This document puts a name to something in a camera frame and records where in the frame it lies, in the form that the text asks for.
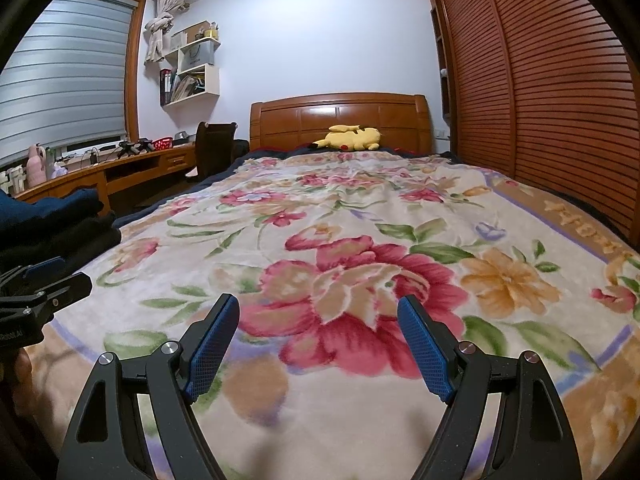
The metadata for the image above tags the floral blanket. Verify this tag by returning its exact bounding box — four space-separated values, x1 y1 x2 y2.
15 152 640 480

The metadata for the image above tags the wooden slatted wardrobe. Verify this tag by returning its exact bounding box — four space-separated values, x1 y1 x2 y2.
422 0 640 241

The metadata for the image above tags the navy blue suit jacket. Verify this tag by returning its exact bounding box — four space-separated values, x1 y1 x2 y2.
0 187 106 233

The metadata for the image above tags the grey window blind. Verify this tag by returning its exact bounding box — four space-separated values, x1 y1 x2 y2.
0 0 138 161

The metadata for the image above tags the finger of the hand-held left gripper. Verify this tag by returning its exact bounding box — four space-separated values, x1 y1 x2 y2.
0 256 68 286
0 271 93 328

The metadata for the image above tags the black tripod device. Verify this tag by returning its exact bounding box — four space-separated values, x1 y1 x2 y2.
117 138 153 157

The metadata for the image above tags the white paper bag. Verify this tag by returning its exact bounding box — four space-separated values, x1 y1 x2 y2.
179 40 216 73

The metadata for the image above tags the black garment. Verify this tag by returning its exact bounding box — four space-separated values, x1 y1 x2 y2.
0 212 123 271

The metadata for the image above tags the wooden desk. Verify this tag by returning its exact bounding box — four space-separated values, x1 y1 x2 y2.
10 141 198 206

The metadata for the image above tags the wooden bed headboard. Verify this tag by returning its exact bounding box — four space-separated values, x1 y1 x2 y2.
249 92 433 153

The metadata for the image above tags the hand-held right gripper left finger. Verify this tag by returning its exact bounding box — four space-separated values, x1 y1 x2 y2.
56 292 241 480

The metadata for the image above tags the tied beige curtain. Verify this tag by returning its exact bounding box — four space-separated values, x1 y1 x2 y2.
144 0 188 66

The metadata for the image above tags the dark brown chair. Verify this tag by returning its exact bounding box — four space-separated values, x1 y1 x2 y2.
186 121 250 182

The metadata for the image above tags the white wall shelf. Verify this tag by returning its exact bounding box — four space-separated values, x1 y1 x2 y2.
160 21 222 107

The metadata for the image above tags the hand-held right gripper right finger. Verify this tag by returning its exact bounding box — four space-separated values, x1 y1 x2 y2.
396 294 583 480

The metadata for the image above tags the yellow plush toy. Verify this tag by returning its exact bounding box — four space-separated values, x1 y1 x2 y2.
306 124 383 152

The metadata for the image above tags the row of books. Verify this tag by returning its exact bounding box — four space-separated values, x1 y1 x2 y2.
160 67 206 106

